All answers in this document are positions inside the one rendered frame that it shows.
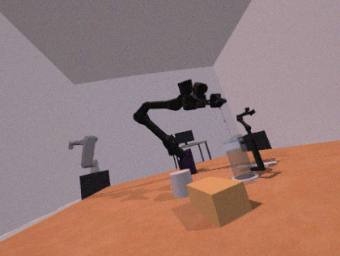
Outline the glass french press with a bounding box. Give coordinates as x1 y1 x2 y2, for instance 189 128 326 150
214 99 265 182

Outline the tan cube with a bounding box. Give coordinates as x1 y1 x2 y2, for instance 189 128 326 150
187 177 253 227

